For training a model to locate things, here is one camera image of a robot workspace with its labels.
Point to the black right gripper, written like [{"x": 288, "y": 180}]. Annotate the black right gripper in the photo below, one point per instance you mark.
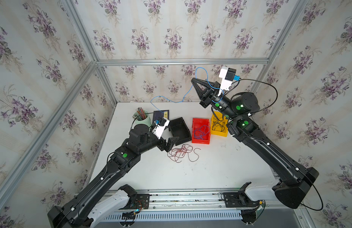
[{"x": 208, "y": 95}]

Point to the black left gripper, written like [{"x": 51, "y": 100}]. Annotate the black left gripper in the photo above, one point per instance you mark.
[{"x": 168, "y": 147}]

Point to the black plastic bin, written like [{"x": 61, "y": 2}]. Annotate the black plastic bin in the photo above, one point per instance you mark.
[{"x": 178, "y": 128}]

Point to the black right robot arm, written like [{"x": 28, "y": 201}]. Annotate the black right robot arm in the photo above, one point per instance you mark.
[{"x": 295, "y": 180}]

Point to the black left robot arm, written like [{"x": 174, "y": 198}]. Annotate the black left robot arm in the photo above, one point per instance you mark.
[{"x": 142, "y": 138}]

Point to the dark blue book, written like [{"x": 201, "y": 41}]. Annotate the dark blue book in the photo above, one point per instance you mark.
[{"x": 157, "y": 115}]

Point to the red plastic bin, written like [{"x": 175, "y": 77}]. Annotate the red plastic bin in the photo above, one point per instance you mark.
[{"x": 201, "y": 131}]

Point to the green pen cup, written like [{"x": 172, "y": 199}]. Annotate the green pen cup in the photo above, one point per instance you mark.
[{"x": 146, "y": 122}]

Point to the coloured pencils bundle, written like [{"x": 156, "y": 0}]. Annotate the coloured pencils bundle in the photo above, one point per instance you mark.
[{"x": 140, "y": 114}]

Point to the yellow plastic bin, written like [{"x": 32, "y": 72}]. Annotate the yellow plastic bin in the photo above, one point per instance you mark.
[{"x": 218, "y": 125}]

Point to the white ventilation grille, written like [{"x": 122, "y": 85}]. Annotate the white ventilation grille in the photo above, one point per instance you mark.
[{"x": 148, "y": 216}]

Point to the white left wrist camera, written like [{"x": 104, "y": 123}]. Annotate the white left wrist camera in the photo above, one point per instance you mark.
[{"x": 159, "y": 126}]

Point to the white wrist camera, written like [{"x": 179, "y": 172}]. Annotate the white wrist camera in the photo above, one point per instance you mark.
[
  {"x": 228, "y": 75},
  {"x": 159, "y": 126}
]

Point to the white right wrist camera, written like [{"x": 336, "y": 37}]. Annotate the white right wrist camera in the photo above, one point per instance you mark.
[{"x": 228, "y": 75}]

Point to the aluminium rail frame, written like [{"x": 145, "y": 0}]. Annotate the aluminium rail frame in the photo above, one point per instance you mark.
[{"x": 195, "y": 200}]

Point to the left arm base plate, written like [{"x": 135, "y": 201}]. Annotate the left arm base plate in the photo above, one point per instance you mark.
[{"x": 138, "y": 202}]

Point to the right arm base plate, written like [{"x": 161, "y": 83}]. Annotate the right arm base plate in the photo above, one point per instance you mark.
[{"x": 238, "y": 200}]

